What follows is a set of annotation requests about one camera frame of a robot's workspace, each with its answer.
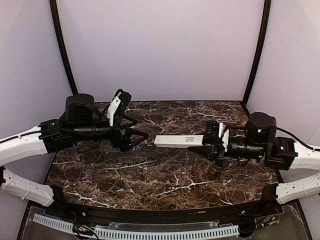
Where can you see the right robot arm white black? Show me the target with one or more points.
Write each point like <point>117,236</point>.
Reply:
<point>260,143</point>

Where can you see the white remote control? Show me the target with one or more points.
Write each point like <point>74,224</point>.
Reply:
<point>178,141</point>

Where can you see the grey slotted cable duct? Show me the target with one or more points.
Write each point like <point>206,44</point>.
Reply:
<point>128,231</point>

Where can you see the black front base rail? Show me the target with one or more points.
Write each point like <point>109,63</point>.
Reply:
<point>246,215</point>

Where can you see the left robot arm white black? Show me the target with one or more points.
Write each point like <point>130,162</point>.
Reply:
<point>81,121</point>

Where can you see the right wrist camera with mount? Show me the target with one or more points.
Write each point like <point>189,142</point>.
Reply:
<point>219,132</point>

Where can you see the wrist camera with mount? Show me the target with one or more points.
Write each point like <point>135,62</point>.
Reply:
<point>219,132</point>
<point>115,110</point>

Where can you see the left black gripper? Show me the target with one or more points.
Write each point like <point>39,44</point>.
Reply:
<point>122,139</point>

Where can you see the black right frame post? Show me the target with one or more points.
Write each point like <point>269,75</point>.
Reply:
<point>258,51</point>

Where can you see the black frame post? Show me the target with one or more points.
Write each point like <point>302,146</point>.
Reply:
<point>258,51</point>
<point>62,46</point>

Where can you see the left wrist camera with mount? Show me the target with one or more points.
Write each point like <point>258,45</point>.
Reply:
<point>115,110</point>

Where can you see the black left frame post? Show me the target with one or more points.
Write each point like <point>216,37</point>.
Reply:
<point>62,46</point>

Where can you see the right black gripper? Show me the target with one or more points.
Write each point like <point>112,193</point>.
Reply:
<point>216,148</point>

